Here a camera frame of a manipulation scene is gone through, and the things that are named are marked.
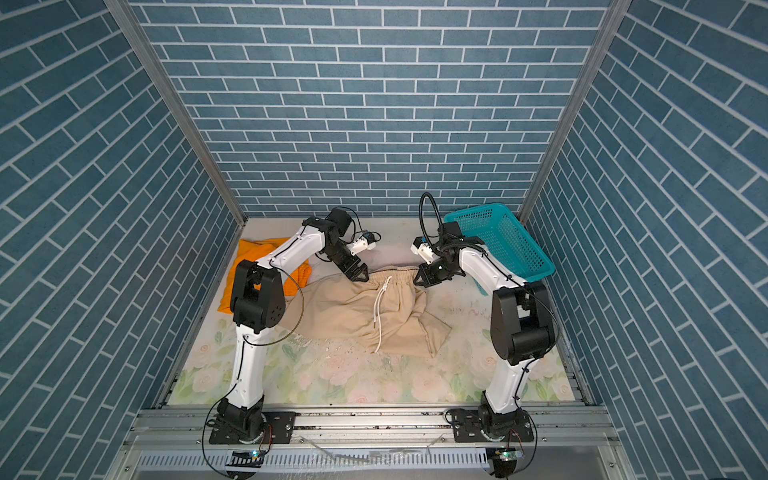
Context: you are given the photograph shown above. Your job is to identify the beige shorts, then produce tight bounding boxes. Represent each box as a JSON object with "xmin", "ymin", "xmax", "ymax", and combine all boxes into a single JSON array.
[{"xmin": 279, "ymin": 267, "xmax": 451, "ymax": 358}]

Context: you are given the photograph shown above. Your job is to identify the teal plastic basket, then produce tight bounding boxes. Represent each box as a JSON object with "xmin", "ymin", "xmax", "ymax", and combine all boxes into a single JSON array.
[{"xmin": 444, "ymin": 204, "xmax": 555, "ymax": 282}]

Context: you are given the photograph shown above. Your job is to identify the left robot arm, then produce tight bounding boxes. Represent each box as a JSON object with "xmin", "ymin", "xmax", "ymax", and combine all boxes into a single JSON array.
[{"xmin": 206, "ymin": 207, "xmax": 380, "ymax": 444}]

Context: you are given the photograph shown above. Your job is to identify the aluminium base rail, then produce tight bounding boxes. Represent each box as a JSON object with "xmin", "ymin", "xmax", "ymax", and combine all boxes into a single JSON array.
[{"xmin": 107, "ymin": 403, "xmax": 632, "ymax": 479}]

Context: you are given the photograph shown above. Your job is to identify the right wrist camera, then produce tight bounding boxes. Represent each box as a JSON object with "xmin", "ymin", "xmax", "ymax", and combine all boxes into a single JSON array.
[{"xmin": 410, "ymin": 221, "xmax": 463, "ymax": 264}]

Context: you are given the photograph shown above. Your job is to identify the orange shorts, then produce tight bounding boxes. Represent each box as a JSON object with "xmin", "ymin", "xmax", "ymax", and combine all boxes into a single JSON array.
[{"xmin": 218, "ymin": 238, "xmax": 312, "ymax": 314}]

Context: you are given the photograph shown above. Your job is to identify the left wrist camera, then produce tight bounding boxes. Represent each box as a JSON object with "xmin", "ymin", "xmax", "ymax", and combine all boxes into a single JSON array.
[{"xmin": 348, "ymin": 231, "xmax": 381, "ymax": 256}]

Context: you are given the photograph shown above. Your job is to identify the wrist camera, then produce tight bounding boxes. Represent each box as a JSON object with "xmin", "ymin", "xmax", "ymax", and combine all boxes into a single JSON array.
[
  {"xmin": 348, "ymin": 231, "xmax": 381, "ymax": 256},
  {"xmin": 410, "ymin": 221, "xmax": 463, "ymax": 264}
]

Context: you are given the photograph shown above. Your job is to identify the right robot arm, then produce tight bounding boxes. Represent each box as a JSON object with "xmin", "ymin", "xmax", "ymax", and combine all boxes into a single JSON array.
[{"xmin": 411, "ymin": 237, "xmax": 558, "ymax": 441}]

